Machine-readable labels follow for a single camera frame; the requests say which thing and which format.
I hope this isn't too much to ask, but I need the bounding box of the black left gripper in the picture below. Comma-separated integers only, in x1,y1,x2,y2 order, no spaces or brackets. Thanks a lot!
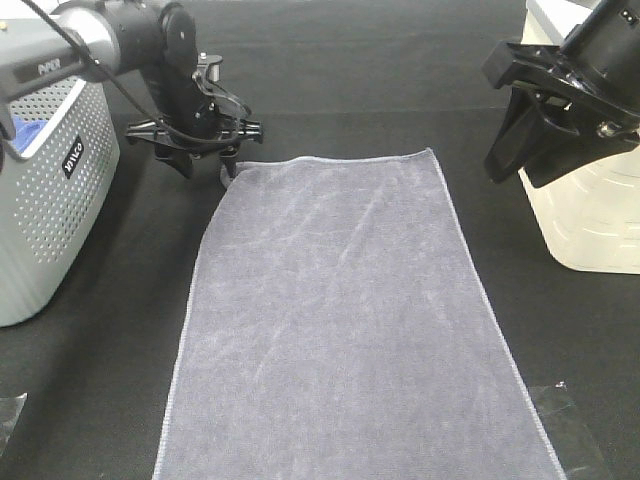
125,52,264,188

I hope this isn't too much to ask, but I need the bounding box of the blue cloth in basket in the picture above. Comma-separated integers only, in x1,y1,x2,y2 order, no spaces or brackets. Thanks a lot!
11,115,47,153

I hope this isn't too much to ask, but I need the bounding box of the right clear tape strip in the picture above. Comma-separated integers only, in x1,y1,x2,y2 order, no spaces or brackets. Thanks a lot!
529,383,613,480

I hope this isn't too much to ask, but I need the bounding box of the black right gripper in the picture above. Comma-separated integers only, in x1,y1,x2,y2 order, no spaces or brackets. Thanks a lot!
482,1,639,188

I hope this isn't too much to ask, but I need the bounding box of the grey microfibre towel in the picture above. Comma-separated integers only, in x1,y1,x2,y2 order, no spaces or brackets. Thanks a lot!
153,149,564,479

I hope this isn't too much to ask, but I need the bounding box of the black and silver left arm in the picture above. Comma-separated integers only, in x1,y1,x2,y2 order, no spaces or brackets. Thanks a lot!
1,1,264,178

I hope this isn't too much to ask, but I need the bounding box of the grey perforated laundry basket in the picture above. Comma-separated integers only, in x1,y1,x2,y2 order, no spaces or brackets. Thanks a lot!
1,76,120,327

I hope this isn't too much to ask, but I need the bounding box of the black table mat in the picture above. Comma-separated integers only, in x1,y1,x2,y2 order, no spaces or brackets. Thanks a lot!
1,1,639,479

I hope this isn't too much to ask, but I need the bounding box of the left clear tape strip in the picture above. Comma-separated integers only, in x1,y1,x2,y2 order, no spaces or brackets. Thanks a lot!
0,393,28,455

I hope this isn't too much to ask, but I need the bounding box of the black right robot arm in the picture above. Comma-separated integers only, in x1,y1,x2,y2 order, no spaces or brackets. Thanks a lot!
482,1,639,188

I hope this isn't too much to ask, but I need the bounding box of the clear tape strip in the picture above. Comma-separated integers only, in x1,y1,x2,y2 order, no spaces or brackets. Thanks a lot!
0,393,28,455
529,383,613,480

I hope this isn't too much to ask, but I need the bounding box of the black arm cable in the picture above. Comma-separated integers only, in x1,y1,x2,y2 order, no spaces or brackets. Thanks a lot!
19,0,251,151

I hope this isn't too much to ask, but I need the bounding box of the cream plastic storage basket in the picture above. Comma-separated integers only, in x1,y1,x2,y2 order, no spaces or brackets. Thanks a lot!
517,0,640,275

